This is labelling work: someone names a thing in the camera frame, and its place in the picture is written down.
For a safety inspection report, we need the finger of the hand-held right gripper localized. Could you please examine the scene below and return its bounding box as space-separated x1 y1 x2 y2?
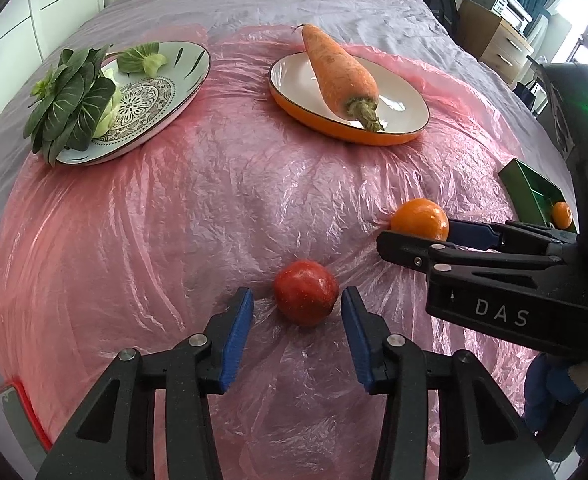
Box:
446 217 580 261
376 230 567 274

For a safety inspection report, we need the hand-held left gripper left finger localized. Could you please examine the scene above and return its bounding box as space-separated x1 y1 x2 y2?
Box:
35 287 255 480

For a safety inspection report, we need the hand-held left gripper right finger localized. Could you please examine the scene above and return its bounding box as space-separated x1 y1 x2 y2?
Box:
340 287 557 480

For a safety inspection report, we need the small mandarin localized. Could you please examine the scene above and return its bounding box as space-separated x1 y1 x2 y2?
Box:
551 201 573 230
390 198 450 241

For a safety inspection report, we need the red apple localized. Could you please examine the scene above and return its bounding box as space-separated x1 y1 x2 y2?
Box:
274 260 339 328

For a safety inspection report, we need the green tray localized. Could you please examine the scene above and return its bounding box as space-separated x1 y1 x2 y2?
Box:
498 158 577 233

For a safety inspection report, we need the person's right hand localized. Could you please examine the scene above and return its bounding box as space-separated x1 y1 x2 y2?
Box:
524 352 588 461

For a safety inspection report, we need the pink plastic sheet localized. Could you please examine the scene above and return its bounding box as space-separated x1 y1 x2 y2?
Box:
0 24 549 480

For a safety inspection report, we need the orange oval plate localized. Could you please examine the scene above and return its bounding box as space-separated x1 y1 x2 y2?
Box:
268 51 431 147

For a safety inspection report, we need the wooden drawer cabinet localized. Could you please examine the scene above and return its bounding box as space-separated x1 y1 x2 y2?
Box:
458 0 534 86

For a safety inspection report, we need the carrot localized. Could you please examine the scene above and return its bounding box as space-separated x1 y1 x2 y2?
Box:
301 24 385 132

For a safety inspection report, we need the black backpack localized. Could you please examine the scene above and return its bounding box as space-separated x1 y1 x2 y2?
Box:
415 0 460 36

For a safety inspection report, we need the grey printer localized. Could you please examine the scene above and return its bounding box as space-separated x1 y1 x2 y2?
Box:
466 0 532 36

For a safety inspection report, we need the patterned ceramic plate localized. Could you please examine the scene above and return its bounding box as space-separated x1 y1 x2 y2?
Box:
54 41 211 167

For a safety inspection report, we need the dark green bok choy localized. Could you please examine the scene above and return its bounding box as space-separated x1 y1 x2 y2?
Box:
23 45 125 168

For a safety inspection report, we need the small light green bok choy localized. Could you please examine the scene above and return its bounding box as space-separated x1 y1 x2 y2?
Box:
116 44 167 77

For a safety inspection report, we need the white wardrobe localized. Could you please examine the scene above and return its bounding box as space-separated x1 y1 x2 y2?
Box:
0 0 110 76

